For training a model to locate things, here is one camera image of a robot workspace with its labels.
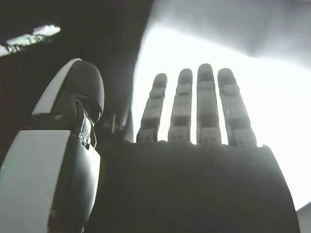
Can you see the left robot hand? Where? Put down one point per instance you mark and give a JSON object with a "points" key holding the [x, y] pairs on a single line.
{"points": [[194, 184]]}

